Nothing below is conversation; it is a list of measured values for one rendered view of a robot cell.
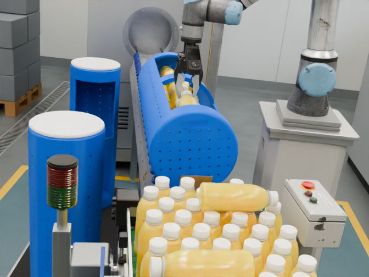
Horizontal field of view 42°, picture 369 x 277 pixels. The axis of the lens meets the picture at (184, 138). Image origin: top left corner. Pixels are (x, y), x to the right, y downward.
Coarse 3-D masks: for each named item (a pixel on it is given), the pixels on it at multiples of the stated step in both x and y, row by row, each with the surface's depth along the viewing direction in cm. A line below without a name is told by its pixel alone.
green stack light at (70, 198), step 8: (48, 184) 99; (48, 192) 100; (56, 192) 99; (64, 192) 99; (72, 192) 100; (48, 200) 101; (56, 200) 99; (64, 200) 99; (72, 200) 101; (56, 208) 100; (64, 208) 100
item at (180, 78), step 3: (180, 75) 166; (177, 78) 166; (180, 78) 166; (183, 78) 167; (177, 81) 167; (180, 81) 167; (183, 81) 167; (177, 84) 167; (180, 84) 167; (177, 87) 168; (180, 87) 168; (177, 90) 168; (180, 90) 168; (177, 93) 169; (180, 93) 169; (177, 96) 170; (180, 96) 169
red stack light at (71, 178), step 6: (48, 168) 98; (72, 168) 98; (78, 168) 100; (48, 174) 98; (54, 174) 97; (60, 174) 97; (66, 174) 97; (72, 174) 98; (78, 174) 101; (48, 180) 99; (54, 180) 98; (60, 180) 98; (66, 180) 98; (72, 180) 99; (78, 180) 101; (54, 186) 98; (60, 186) 98; (66, 186) 98
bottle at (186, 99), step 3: (186, 93) 167; (183, 96) 165; (186, 96) 164; (189, 96) 164; (180, 99) 165; (183, 99) 163; (186, 99) 163; (189, 99) 163; (192, 99) 163; (180, 102) 163; (183, 102) 162; (186, 102) 162; (189, 102) 162; (192, 102) 162; (195, 102) 163; (180, 105) 162; (183, 105) 161
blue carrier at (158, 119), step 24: (144, 72) 215; (144, 96) 190; (144, 120) 175; (168, 120) 147; (192, 120) 148; (216, 120) 149; (168, 144) 150; (192, 144) 151; (216, 144) 152; (168, 168) 153; (192, 168) 154; (216, 168) 155
